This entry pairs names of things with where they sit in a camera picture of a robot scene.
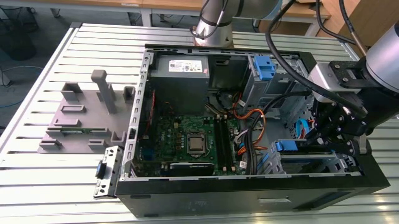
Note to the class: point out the black graphics card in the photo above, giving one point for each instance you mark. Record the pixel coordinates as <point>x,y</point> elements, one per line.
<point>191,168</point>

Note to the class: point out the black RAM slot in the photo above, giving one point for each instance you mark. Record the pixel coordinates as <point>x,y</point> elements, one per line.
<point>228,142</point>
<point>220,142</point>

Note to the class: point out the silver drive cage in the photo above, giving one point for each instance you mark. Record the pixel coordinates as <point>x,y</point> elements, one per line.
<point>253,89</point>

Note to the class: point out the silver disk bay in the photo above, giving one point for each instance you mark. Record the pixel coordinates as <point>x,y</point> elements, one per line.
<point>311,156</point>

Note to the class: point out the CPU socket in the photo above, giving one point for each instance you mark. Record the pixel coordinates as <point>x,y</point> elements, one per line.
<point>196,154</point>

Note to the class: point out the grey power supply unit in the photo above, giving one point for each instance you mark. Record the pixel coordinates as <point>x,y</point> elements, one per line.
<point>177,93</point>

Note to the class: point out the blue drive latch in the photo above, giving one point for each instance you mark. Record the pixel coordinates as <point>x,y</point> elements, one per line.
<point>263,67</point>

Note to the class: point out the silver CPU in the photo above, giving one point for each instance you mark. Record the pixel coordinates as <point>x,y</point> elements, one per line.
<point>196,142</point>

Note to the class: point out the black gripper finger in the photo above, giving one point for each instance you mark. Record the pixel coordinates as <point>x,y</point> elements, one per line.
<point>327,123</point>
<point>347,142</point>

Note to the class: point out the blue port connector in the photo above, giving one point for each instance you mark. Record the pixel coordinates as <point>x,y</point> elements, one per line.
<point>100,169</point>

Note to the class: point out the grey parts rack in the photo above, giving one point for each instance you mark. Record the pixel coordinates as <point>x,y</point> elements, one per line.
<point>84,121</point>

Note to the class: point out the wooden desk white frame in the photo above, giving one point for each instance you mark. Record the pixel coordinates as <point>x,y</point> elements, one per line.
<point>93,2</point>
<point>307,12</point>

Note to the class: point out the wooden cabinet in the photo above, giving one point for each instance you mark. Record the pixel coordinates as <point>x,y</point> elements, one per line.
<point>376,11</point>

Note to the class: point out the black PC case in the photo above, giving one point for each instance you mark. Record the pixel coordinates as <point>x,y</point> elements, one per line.
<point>217,198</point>

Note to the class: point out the green RAM stick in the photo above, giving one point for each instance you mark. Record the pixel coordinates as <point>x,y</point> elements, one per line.
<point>76,132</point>

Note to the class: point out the silver hinged rear bracket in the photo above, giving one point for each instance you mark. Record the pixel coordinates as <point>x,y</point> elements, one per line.
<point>108,186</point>

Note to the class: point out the green motherboard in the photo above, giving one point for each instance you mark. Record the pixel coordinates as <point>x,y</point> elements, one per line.
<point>173,126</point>

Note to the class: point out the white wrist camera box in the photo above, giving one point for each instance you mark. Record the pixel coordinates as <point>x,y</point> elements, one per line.
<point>324,79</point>

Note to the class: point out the hard disk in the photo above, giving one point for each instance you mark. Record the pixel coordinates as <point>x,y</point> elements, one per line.
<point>289,145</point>

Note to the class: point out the black mesh bin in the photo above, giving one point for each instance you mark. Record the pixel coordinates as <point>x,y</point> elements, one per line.
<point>18,46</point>

